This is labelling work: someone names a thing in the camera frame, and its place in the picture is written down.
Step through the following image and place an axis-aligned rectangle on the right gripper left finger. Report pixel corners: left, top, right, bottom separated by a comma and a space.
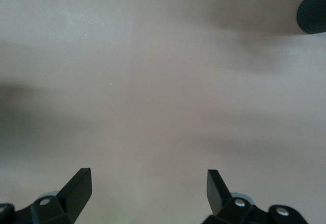
0, 167, 92, 224

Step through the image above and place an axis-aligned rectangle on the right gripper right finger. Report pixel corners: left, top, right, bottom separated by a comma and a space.
202, 169, 309, 224

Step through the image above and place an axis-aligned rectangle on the black ribbed foam cylinder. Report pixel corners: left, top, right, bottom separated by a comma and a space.
296, 0, 326, 35

